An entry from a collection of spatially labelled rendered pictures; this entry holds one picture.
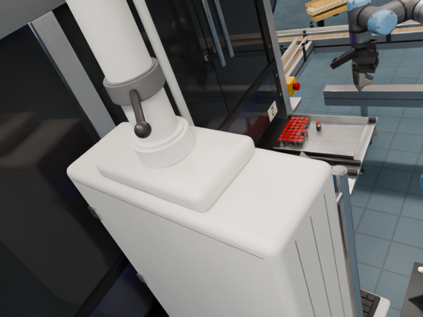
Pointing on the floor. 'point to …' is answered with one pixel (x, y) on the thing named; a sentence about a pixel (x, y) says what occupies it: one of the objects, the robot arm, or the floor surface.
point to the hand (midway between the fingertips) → (358, 88)
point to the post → (277, 61)
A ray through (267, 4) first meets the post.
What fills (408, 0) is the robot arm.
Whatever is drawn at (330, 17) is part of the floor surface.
